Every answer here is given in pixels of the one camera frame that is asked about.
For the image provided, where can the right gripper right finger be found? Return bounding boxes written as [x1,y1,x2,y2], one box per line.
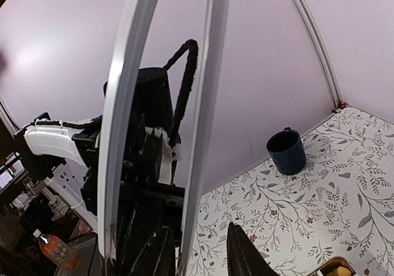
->
[227,222,278,276]

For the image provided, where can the left aluminium frame post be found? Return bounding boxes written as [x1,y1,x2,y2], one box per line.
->
[290,0,347,111]

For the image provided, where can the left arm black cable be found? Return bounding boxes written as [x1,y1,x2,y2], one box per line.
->
[163,38,200,147]

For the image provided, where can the dark blue cup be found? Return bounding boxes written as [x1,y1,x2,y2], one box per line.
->
[266,127,307,176]

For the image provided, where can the orange drink bottle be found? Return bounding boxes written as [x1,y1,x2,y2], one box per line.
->
[33,229,80,270]

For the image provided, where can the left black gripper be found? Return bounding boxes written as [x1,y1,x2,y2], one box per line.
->
[123,113,185,209]

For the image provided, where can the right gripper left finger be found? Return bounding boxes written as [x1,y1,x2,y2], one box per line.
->
[114,209,176,275]

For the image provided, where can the metal tin with white dividers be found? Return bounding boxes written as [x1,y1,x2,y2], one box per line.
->
[310,257,358,276]

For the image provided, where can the orange swirl cookie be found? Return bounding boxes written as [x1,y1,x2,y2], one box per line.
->
[332,266,352,276]

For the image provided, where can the metal serving tongs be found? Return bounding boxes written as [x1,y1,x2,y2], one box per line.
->
[97,0,228,275]

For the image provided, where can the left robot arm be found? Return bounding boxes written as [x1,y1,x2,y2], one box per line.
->
[14,66,181,230]

